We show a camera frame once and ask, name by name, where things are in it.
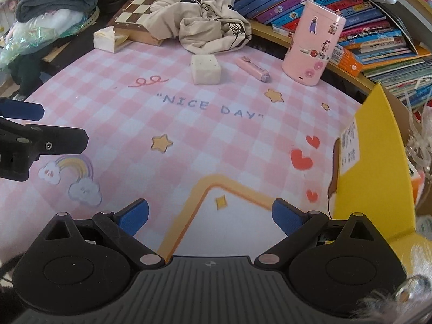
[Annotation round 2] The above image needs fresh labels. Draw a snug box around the orange flat box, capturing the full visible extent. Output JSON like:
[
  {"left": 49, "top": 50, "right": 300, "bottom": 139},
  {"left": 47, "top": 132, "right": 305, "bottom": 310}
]
[{"left": 332, "top": 45, "right": 364, "bottom": 77}]

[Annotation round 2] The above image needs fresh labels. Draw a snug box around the wooden chessboard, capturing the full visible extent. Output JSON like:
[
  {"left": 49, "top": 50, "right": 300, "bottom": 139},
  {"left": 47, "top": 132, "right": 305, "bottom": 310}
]
[{"left": 107, "top": 0, "right": 164, "bottom": 46}]

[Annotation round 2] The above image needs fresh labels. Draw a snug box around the beige printed cloth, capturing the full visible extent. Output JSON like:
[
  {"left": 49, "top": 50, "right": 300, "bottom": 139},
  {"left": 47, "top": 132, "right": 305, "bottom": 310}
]
[{"left": 135, "top": 0, "right": 253, "bottom": 55}]

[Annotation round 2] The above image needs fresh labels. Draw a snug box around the pink sticker-covered cylinder container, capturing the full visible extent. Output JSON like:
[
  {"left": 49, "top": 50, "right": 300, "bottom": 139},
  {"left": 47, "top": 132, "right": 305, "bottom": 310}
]
[{"left": 282, "top": 0, "right": 347, "bottom": 86}]

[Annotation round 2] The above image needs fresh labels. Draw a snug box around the pink tube with purple cap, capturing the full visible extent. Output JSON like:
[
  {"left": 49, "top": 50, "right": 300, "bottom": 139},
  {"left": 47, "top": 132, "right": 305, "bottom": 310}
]
[{"left": 235, "top": 56, "right": 271, "bottom": 82}]

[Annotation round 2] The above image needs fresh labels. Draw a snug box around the clear iridescent plastic bag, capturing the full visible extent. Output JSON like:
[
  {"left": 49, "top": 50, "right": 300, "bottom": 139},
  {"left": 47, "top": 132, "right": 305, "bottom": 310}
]
[{"left": 0, "top": 8, "right": 92, "bottom": 71}]

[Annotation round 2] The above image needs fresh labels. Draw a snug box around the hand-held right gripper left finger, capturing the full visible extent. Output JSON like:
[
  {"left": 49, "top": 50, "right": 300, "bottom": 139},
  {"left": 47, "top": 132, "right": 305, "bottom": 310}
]
[{"left": 44, "top": 198, "right": 166, "bottom": 271}]

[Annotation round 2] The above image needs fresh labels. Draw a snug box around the grey fluffy trim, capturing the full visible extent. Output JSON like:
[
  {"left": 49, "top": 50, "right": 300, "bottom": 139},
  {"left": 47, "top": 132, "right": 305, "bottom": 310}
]
[{"left": 351, "top": 239, "right": 432, "bottom": 324}]

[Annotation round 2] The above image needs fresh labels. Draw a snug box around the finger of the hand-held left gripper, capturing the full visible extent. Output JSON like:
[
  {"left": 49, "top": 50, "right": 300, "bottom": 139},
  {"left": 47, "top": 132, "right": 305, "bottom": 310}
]
[
  {"left": 0, "top": 97, "right": 45, "bottom": 121},
  {"left": 0, "top": 117, "right": 89, "bottom": 163}
]

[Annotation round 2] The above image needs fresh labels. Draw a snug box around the row of colourful books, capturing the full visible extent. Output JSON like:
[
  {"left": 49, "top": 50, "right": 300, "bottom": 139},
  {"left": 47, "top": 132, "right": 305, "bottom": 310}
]
[{"left": 233, "top": 0, "right": 432, "bottom": 109}]

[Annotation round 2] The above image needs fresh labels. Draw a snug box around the pink checked desk mat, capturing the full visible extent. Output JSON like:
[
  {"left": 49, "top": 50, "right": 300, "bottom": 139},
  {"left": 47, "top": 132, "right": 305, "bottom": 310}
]
[{"left": 0, "top": 35, "right": 372, "bottom": 277}]

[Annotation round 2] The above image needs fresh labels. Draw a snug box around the white soft block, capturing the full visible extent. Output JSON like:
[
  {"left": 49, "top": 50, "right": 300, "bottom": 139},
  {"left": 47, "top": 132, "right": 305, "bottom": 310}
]
[{"left": 190, "top": 54, "right": 222, "bottom": 86}]

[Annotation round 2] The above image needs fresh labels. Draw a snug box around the yellow cardboard box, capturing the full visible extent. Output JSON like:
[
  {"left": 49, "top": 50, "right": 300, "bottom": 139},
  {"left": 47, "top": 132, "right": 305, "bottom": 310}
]
[{"left": 327, "top": 83, "right": 432, "bottom": 277}]

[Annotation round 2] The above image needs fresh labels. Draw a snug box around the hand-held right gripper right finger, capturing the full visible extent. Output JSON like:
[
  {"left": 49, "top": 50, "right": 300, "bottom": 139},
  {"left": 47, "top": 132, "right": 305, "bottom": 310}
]
[{"left": 254, "top": 198, "right": 389, "bottom": 271}]

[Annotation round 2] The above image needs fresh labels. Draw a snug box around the cream paper box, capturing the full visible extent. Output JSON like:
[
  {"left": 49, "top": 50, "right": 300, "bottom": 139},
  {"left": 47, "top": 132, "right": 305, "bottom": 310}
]
[{"left": 93, "top": 26, "right": 134, "bottom": 53}]

